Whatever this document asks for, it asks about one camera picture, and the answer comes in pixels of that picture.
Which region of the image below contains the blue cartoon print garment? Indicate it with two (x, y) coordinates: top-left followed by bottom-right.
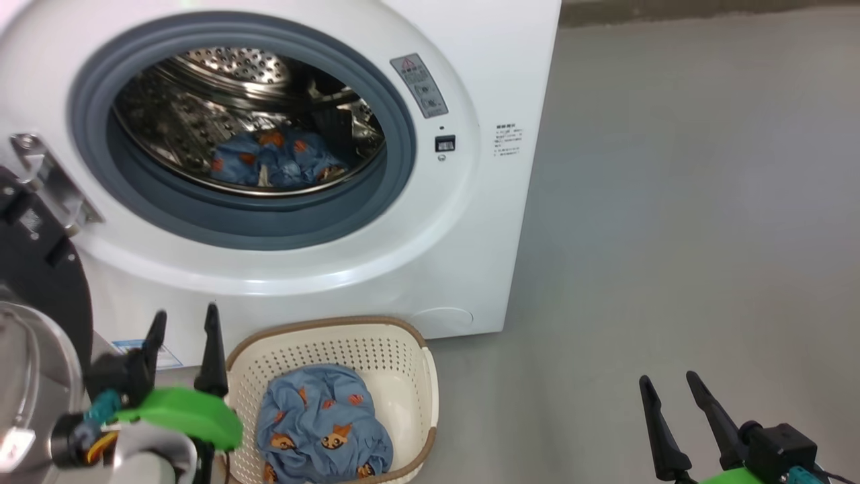
(255, 364), (394, 484)
(210, 129), (349, 189)

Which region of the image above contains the blue energy label sticker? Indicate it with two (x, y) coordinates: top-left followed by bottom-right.
(111, 339), (183, 370)

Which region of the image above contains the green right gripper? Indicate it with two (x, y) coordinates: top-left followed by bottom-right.
(638, 370), (827, 484)

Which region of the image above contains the small printed text label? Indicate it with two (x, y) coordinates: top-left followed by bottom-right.
(494, 123), (523, 157)

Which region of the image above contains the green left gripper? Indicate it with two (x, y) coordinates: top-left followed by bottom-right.
(114, 302), (244, 451)

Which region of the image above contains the round white filter cover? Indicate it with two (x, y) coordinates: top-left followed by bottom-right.
(411, 307), (474, 331)

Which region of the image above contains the grey warning sticker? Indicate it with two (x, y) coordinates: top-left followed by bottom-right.
(390, 53), (449, 120)

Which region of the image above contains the black round glass washer door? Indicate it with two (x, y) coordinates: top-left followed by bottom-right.
(0, 165), (95, 484)

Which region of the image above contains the cream perforated laundry basket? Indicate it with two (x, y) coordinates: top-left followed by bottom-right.
(224, 316), (439, 484)

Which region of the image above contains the perforated steel drum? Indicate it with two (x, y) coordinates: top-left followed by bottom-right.
(111, 46), (387, 198)

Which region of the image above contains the white front-load washing machine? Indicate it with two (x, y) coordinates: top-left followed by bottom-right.
(0, 0), (562, 372)

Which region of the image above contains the metal door hinge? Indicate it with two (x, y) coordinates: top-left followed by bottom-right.
(9, 133), (105, 233)

